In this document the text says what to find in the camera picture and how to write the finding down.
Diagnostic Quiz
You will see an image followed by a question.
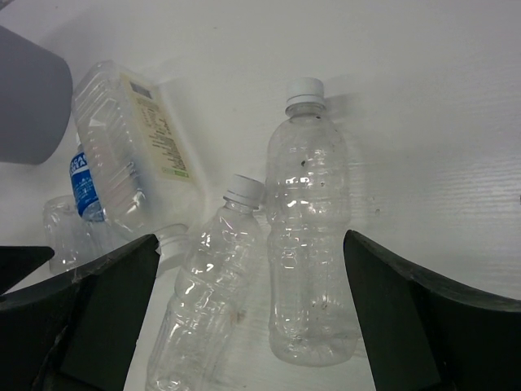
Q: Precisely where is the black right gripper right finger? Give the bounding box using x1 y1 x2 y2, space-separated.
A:
344 231 520 390

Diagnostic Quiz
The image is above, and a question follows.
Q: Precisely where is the large clear bottle cream label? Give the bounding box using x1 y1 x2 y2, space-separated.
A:
72 60 202 273

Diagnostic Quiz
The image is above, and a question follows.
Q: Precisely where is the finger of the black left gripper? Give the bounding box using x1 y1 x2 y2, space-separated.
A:
0 246 55 295

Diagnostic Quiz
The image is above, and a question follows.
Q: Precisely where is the blue label bottle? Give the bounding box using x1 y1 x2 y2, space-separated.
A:
42 132 117 275

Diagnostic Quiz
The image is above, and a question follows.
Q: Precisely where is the white cylindrical waste bin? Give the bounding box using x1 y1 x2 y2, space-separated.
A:
1 27 72 165

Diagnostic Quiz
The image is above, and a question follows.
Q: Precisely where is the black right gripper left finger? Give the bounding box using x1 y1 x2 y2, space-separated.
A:
1 235 160 390

